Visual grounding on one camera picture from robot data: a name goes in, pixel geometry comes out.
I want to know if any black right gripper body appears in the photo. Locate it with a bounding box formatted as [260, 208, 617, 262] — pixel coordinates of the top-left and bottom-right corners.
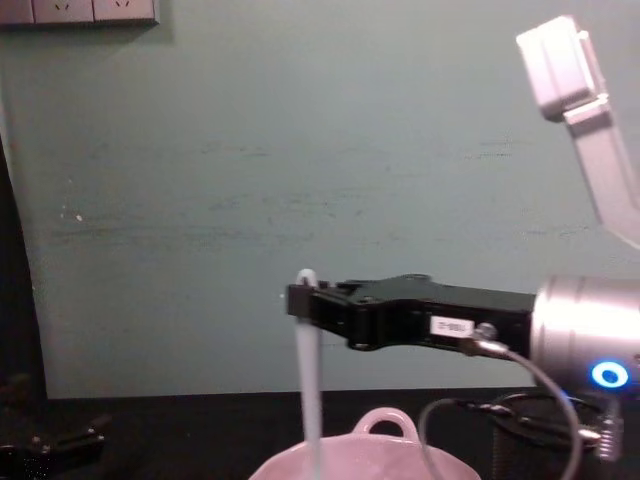
[378, 273, 537, 361]

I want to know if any white plastic stick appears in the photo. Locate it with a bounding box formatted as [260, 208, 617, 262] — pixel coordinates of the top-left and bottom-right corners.
[294, 268, 326, 480]

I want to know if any black ribbed round container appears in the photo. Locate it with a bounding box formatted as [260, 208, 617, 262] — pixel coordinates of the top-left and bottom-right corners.
[491, 391, 604, 480]

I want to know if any black table cloth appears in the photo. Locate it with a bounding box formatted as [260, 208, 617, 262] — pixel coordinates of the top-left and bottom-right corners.
[0, 385, 640, 480]

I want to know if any thin grey gripper cable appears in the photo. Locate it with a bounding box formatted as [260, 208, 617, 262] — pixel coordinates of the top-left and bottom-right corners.
[418, 323, 625, 480]

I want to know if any pink bowl with loop handle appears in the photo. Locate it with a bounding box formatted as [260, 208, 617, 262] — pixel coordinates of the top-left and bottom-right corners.
[248, 406, 482, 480]

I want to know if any white wall socket panel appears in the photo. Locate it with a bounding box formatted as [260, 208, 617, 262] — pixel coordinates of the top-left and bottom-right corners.
[0, 0, 162, 27]

